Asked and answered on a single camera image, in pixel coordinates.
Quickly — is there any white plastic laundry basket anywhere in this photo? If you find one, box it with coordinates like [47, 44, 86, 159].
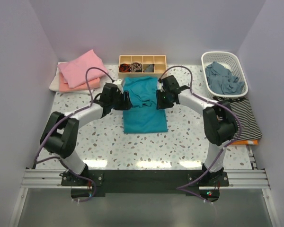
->
[201, 51, 249, 98]

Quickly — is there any white folded t shirt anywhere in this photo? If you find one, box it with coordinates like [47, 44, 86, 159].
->
[49, 70, 89, 95]

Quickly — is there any black white striped shirt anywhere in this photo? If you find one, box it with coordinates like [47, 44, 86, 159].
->
[213, 96, 262, 141]

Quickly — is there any wooden compartment organizer box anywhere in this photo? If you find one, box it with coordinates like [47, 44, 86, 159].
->
[118, 55, 167, 79]

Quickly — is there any dark grey folded cloth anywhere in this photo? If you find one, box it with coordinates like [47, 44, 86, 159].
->
[143, 64, 154, 73]

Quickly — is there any teal t shirt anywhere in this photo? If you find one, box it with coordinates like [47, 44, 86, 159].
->
[123, 76, 168, 134]

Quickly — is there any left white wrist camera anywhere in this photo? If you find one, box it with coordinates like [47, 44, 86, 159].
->
[114, 79, 124, 93]

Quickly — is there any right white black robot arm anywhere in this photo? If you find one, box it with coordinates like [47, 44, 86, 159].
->
[156, 75, 241, 191]

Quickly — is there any grey blue t shirt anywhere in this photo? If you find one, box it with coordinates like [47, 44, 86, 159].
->
[205, 61, 245, 95]

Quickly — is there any brown patterned scrunchie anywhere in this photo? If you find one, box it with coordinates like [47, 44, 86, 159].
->
[130, 62, 142, 73]

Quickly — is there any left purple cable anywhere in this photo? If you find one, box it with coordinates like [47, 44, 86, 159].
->
[35, 67, 116, 203]

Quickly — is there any aluminium extrusion rail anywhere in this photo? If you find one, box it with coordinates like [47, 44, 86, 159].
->
[20, 169, 270, 189]

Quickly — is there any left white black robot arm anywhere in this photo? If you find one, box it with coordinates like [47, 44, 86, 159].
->
[40, 79, 132, 186]

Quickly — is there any purple cable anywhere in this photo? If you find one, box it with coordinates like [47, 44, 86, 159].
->
[35, 67, 116, 203]
[160, 65, 242, 203]

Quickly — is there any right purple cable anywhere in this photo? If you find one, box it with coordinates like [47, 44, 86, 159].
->
[160, 65, 242, 203]

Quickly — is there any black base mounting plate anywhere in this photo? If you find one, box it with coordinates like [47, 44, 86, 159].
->
[59, 170, 230, 201]

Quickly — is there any pink folded t shirt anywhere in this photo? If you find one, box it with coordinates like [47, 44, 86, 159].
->
[57, 50, 108, 88]

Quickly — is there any orange white tie-dye shirt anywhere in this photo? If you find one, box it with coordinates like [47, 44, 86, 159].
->
[230, 140, 258, 145]

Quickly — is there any salmon folded t shirt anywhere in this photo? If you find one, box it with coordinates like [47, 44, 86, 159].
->
[58, 77, 100, 92]

